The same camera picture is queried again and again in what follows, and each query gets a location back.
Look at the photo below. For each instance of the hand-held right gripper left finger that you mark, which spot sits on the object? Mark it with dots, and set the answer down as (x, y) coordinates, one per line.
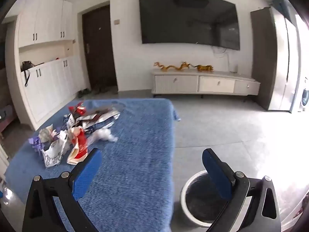
(86, 174)

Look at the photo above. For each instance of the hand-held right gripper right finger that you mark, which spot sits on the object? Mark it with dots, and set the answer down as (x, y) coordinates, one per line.
(217, 174)

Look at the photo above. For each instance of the pile of wrappers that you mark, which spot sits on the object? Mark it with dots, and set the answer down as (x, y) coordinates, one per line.
(54, 152)

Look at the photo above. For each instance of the white round trash bin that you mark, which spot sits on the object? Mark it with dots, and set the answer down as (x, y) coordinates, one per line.
(193, 205)

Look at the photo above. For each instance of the white tissue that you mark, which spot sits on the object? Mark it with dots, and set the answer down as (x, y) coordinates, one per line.
(106, 135)

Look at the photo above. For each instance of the black shoulder bag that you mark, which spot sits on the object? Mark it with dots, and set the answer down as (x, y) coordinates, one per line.
(27, 65)

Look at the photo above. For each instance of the blue fluffy blanket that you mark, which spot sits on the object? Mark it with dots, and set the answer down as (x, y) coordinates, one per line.
(135, 162)

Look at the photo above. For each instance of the dark shoe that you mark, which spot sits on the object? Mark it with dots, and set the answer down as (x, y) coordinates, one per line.
(83, 92)

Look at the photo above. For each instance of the white television cabinet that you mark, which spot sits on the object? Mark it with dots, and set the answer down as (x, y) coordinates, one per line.
(176, 83)

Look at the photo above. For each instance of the golden tiger figurine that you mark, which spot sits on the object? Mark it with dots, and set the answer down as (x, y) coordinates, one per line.
(204, 68)

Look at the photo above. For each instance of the white washing machine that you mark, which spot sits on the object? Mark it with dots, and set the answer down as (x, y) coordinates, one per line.
(304, 96)

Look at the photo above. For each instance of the golden dragon figurine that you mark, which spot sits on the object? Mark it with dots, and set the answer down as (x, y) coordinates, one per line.
(169, 67)

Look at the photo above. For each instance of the dark brown door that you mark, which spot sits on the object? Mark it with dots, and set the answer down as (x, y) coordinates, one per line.
(99, 53)

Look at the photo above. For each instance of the silver refrigerator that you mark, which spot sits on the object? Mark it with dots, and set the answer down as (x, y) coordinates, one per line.
(280, 65)

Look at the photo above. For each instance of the white wall cabinet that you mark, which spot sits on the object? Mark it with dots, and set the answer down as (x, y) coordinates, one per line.
(53, 82)

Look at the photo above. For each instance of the black wall television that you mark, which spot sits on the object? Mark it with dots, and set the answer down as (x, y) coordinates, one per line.
(188, 21)

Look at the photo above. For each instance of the wall light switch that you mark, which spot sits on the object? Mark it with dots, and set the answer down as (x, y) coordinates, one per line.
(116, 22)

